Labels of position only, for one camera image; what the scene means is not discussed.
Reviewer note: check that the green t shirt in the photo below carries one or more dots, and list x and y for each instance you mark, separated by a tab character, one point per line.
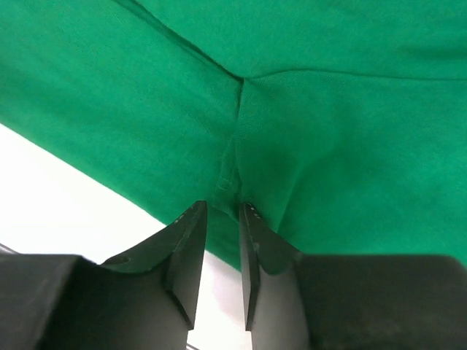
342	122

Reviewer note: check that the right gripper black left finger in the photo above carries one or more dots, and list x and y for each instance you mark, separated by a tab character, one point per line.
143	298

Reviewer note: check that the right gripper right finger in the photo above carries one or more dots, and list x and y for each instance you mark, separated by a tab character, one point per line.
294	300

